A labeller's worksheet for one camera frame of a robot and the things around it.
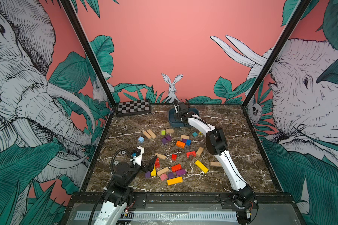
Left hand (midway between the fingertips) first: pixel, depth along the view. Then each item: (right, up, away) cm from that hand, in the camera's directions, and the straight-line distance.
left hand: (150, 151), depth 77 cm
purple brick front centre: (+17, -14, +6) cm, 23 cm away
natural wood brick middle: (+4, -7, +14) cm, 16 cm away
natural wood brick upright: (+30, -4, +14) cm, 33 cm away
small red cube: (+13, -7, +12) cm, 19 cm away
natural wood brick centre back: (+21, +5, +22) cm, 31 cm away
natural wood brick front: (+7, -14, +7) cm, 16 cm away
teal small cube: (+28, +7, +23) cm, 37 cm away
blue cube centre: (+23, +2, +18) cm, 30 cm away
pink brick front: (+7, -16, +4) cm, 18 cm away
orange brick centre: (+18, +1, +18) cm, 25 cm away
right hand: (+15, +25, +33) cm, 44 cm away
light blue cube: (-10, +4, +19) cm, 21 cm away
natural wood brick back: (+10, +9, +26) cm, 29 cm away
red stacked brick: (+3, -10, +9) cm, 14 cm away
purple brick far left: (-2, -15, +5) cm, 16 cm away
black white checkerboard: (-23, +27, +37) cm, 51 cm away
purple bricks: (+7, +3, +20) cm, 22 cm away
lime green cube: (+5, +8, +24) cm, 26 cm away
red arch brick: (+23, -5, +13) cm, 27 cm away
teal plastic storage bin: (+12, +15, +30) cm, 36 cm away
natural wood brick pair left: (-5, +7, +24) cm, 25 cm away
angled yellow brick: (+31, -12, +8) cm, 34 cm away
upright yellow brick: (+1, -14, +5) cm, 15 cm away
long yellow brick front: (+13, -18, +3) cm, 23 cm away
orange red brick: (+14, -12, +7) cm, 20 cm away
